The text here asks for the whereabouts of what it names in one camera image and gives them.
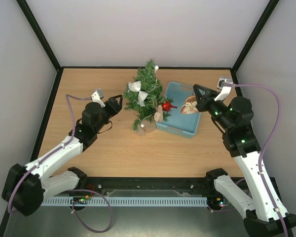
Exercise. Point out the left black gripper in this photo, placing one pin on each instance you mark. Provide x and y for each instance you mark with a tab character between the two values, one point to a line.
112	103

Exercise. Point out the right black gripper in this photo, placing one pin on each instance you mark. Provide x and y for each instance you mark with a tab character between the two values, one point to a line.
203	102

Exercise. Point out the white mesh ribbon bow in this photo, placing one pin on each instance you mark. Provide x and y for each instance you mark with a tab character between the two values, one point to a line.
136	87

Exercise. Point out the gingerbread man ornament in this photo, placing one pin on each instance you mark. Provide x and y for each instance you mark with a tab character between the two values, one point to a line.
189	106

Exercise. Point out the small green christmas tree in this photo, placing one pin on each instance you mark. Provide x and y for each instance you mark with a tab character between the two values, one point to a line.
150	84

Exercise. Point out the red glitter ball ornament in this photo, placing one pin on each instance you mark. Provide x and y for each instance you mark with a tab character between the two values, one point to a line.
166	106

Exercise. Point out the wooden heart ornament red bow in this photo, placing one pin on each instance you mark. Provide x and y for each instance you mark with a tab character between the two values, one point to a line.
158	116

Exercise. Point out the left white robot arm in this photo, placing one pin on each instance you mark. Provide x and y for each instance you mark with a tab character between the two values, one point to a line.
28	186

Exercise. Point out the round wooden tree base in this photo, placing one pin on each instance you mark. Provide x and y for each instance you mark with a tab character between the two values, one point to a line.
147	126

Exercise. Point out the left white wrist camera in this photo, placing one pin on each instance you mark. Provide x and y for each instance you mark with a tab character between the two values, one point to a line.
97	97

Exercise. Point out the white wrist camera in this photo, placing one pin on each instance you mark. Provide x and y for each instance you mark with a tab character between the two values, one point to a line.
224	85
97	97

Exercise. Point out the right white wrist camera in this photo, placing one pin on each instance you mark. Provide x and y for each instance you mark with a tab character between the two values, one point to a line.
224	85

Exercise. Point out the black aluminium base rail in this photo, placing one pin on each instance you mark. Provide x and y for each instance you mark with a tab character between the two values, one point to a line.
194	186

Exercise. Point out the black frame post left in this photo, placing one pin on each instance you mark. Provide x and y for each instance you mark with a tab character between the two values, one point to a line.
38	32

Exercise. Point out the black frame post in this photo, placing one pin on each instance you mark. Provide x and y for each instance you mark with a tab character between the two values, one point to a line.
38	32
270	7

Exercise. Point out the light blue slotted cable duct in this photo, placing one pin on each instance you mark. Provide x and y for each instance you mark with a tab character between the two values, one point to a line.
129	201

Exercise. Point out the black frame post right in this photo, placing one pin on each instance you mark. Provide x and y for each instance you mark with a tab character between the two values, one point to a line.
270	7

